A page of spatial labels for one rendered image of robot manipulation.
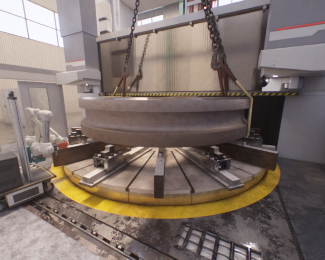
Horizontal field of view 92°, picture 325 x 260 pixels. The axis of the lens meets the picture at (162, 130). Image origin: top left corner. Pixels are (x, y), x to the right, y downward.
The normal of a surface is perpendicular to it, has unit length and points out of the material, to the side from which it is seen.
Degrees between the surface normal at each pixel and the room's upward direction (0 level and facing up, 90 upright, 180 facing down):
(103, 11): 90
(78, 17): 90
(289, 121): 90
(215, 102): 90
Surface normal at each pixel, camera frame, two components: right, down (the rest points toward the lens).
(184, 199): 0.10, 0.22
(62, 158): 0.68, 0.15
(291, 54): -0.46, 0.19
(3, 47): 0.89, 0.10
